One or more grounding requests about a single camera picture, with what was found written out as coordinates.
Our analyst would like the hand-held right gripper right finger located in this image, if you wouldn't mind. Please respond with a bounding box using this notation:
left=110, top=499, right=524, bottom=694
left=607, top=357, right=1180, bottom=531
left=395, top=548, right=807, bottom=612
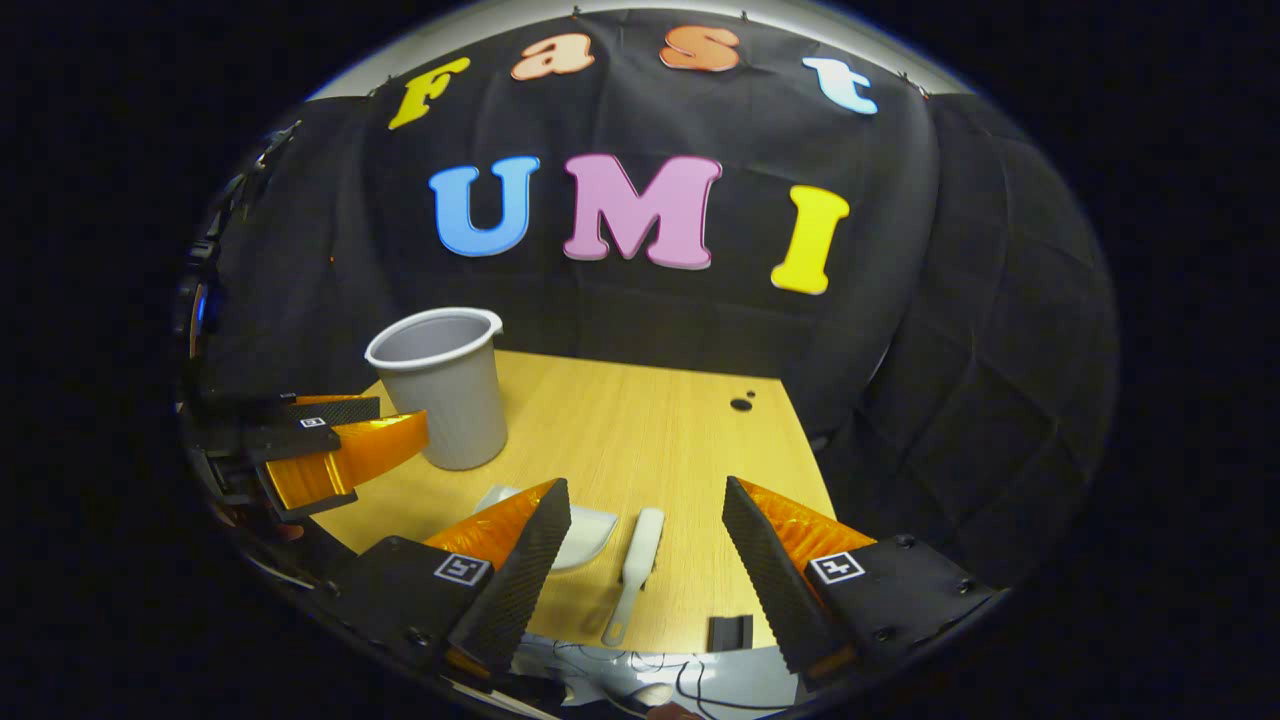
left=720, top=475, right=1006, bottom=684

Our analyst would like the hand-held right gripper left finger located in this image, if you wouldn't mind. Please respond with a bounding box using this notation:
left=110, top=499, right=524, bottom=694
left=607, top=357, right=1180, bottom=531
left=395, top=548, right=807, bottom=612
left=330, top=477, right=573, bottom=677

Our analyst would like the white plastic dustpan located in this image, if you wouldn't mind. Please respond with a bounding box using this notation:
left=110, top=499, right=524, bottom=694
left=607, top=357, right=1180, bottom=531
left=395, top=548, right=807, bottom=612
left=475, top=485, right=619, bottom=573

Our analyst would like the grey plastic garbage bin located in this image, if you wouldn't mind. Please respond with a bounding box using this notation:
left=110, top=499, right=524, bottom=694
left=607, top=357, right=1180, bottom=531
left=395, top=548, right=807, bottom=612
left=364, top=307, right=509, bottom=471

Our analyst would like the wooden desktop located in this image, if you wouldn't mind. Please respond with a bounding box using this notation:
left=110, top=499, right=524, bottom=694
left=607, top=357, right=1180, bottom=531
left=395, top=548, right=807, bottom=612
left=310, top=350, right=837, bottom=657

